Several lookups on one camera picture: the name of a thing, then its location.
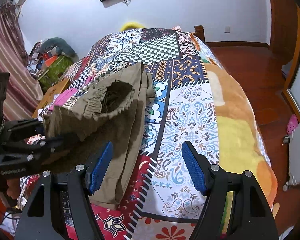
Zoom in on wooden bed post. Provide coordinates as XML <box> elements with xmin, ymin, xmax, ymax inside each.
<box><xmin>194</xmin><ymin>25</ymin><xmax>206</xmax><ymax>43</ymax></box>

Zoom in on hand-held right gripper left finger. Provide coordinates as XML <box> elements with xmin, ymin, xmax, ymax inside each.
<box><xmin>14</xmin><ymin>141</ymin><xmax>114</xmax><ymax>240</ymax></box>

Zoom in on brown wooden door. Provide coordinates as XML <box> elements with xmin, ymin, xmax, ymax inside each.
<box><xmin>266</xmin><ymin>0</ymin><xmax>300</xmax><ymax>63</ymax></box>

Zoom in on pink cloth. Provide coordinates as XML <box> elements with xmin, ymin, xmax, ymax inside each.
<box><xmin>49</xmin><ymin>90</ymin><xmax>78</xmax><ymax>113</ymax></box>

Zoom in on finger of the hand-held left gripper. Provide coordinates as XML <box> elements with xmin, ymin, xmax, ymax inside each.
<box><xmin>0</xmin><ymin>134</ymin><xmax>65</xmax><ymax>164</ymax></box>
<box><xmin>2</xmin><ymin>118</ymin><xmax>47</xmax><ymax>142</ymax></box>

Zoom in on olive green pants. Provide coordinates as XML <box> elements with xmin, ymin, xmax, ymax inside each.
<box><xmin>41</xmin><ymin>61</ymin><xmax>157</xmax><ymax>204</ymax></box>

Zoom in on yellow wooden folding table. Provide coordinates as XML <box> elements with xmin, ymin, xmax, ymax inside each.
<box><xmin>32</xmin><ymin>79</ymin><xmax>70</xmax><ymax>118</ymax></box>

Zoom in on green fabric storage box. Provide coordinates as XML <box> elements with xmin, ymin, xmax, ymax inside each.
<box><xmin>37</xmin><ymin>55</ymin><xmax>74</xmax><ymax>93</ymax></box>

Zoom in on striped red curtain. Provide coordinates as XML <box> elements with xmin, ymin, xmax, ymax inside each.
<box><xmin>0</xmin><ymin>1</ymin><xmax>44</xmax><ymax>123</ymax></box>

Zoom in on orange yellow fleece blanket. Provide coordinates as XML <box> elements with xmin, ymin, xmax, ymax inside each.
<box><xmin>174</xmin><ymin>25</ymin><xmax>278</xmax><ymax>240</ymax></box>

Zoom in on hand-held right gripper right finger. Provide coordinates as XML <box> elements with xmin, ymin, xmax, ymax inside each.
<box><xmin>181</xmin><ymin>141</ymin><xmax>277</xmax><ymax>240</ymax></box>

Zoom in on patchwork printed bedsheet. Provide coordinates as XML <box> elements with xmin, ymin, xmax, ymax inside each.
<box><xmin>17</xmin><ymin>27</ymin><xmax>228</xmax><ymax>240</ymax></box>

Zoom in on yellow foam bed rail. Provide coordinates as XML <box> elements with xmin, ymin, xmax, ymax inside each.
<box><xmin>121</xmin><ymin>22</ymin><xmax>147</xmax><ymax>32</ymax></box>

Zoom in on grey green pillow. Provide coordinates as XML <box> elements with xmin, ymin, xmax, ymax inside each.
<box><xmin>40</xmin><ymin>37</ymin><xmax>77</xmax><ymax>58</ymax></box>

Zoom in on pink slipper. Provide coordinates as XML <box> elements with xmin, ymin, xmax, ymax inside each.
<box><xmin>286</xmin><ymin>114</ymin><xmax>298</xmax><ymax>135</ymax></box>

